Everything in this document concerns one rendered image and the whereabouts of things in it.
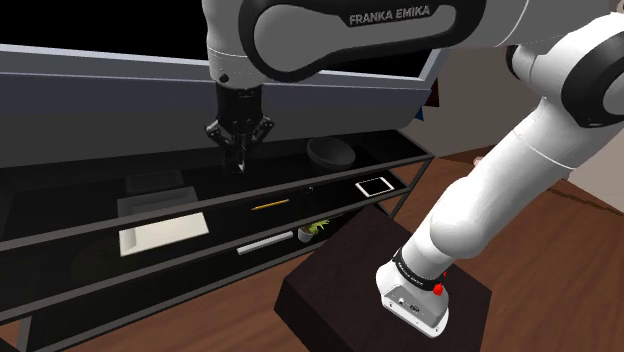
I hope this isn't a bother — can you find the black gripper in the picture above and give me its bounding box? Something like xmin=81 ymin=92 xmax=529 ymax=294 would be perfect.
xmin=204 ymin=83 xmax=275 ymax=175

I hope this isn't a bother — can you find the yellow pencil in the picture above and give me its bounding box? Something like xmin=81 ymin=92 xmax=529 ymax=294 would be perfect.
xmin=250 ymin=198 xmax=291 ymax=212

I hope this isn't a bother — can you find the black bowl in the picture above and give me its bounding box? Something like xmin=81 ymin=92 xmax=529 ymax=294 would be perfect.
xmin=306 ymin=136 xmax=357 ymax=172

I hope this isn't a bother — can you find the white slim bar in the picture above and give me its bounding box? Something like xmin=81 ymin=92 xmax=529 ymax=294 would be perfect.
xmin=235 ymin=230 xmax=295 ymax=256

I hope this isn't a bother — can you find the small green potted plant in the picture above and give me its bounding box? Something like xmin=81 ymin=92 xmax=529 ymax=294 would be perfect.
xmin=296 ymin=218 xmax=331 ymax=244

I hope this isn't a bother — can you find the white flat tray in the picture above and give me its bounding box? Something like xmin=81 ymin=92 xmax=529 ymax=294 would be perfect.
xmin=118 ymin=211 xmax=210 ymax=258

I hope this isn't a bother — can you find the large flat television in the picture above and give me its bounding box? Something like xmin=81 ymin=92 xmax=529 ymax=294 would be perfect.
xmin=0 ymin=0 xmax=451 ymax=170

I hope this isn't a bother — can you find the white phone with black screen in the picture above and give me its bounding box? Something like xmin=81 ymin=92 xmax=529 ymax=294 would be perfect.
xmin=354 ymin=175 xmax=396 ymax=199

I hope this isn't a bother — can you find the dark robot stand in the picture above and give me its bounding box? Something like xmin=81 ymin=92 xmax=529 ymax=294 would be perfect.
xmin=273 ymin=204 xmax=493 ymax=352

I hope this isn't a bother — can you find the black shelf stand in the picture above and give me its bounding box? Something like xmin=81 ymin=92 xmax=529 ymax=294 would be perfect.
xmin=0 ymin=127 xmax=437 ymax=352

